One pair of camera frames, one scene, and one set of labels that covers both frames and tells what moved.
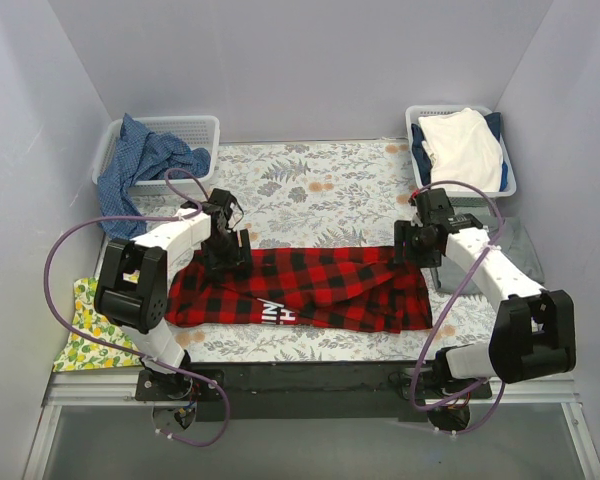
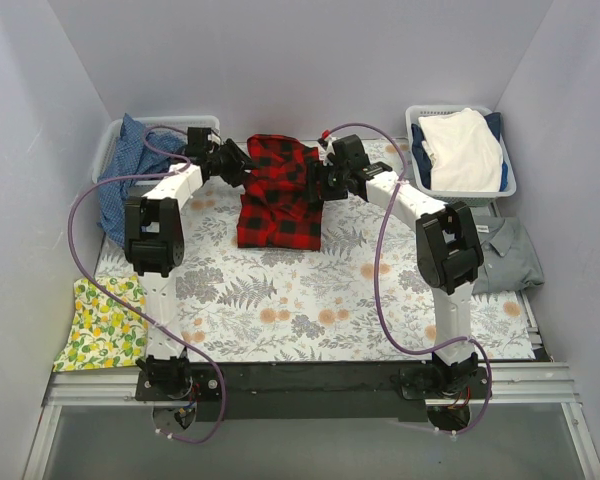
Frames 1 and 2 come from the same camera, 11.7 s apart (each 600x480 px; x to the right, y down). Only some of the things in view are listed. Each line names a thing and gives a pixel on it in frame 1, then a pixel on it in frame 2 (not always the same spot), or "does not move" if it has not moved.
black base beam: (304, 392) does not move
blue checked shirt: (141, 155) does not move
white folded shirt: (464, 147) does not move
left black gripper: (228, 255) -> (235, 161)
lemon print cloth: (81, 352) does not move
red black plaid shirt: (358, 288) -> (277, 207)
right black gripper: (406, 245) -> (318, 178)
